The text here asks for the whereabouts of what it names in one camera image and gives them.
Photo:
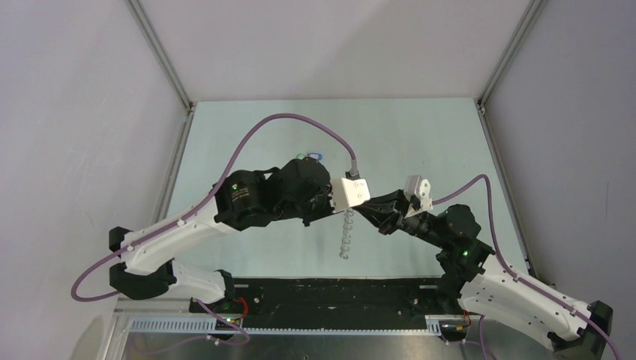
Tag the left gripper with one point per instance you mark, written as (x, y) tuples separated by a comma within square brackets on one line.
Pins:
[(327, 208)]

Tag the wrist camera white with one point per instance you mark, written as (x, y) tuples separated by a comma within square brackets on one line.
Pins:
[(347, 194), (417, 193)]

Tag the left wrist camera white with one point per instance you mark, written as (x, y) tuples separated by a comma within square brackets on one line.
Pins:
[(347, 194)]

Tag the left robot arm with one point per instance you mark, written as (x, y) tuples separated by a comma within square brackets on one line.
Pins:
[(245, 199)]

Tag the left aluminium corner post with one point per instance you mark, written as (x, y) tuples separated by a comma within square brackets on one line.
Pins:
[(143, 21)]

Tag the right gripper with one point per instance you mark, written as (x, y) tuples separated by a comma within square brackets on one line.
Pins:
[(377, 211)]

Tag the white cable duct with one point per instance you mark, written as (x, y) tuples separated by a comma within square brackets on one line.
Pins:
[(201, 326)]

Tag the right aluminium corner post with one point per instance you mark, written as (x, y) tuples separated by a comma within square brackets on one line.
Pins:
[(523, 28)]

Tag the aluminium corner post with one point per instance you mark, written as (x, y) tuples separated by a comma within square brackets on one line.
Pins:
[(523, 28), (143, 21)]

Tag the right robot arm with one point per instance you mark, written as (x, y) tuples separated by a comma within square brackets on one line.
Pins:
[(477, 280)]

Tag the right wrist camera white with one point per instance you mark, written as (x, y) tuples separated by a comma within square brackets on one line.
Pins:
[(417, 193)]

